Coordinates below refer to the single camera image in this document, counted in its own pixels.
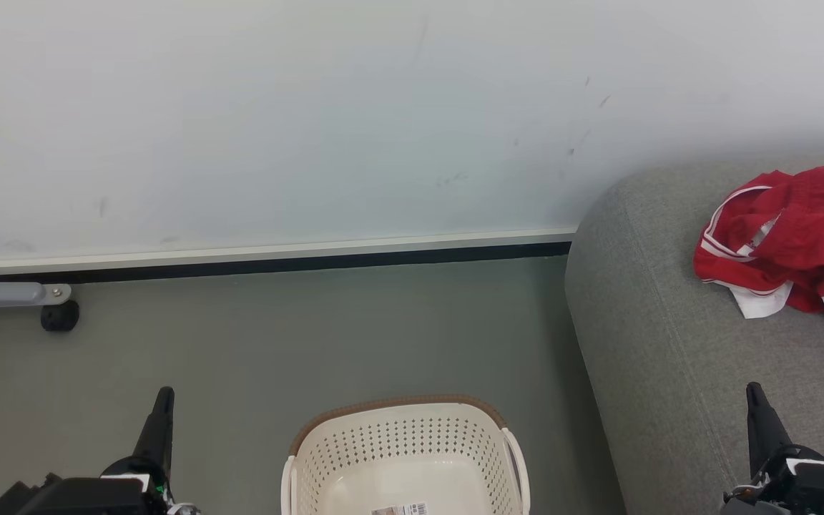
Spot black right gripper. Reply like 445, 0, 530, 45
721, 382, 824, 515

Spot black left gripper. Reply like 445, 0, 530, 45
101, 387, 175, 515

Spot red basketball jersey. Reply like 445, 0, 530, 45
693, 166, 824, 338

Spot cream perforated laundry basket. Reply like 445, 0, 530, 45
281, 395, 531, 515

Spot grey fabric sofa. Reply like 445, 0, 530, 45
564, 154, 824, 515

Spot black caster wheel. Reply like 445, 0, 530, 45
41, 300, 80, 333

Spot white black wall baseboard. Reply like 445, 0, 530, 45
0, 227, 577, 285

